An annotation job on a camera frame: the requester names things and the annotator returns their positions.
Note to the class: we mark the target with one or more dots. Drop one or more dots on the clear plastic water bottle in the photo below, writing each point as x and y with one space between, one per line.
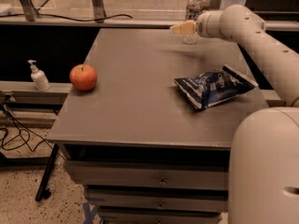
193 10

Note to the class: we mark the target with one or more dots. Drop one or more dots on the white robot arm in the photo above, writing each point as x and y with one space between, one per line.
264 161

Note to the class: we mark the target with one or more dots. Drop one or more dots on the red apple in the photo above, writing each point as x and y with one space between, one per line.
83 77

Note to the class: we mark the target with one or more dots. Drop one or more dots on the grey drawer cabinet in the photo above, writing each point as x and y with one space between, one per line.
136 144

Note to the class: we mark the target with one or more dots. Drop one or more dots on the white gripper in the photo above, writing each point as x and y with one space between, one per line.
203 25

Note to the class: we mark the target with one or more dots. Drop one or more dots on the blue chip bag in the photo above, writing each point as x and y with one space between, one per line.
215 87

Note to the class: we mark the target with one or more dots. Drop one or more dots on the black metal floor stand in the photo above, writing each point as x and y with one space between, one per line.
47 162

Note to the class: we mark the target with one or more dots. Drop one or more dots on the left metal bracket post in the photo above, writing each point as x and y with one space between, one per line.
29 10

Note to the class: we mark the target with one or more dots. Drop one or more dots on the white pump dispenser bottle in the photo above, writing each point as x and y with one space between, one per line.
39 77

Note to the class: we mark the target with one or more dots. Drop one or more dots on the middle metal bracket post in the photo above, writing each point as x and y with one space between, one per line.
99 11

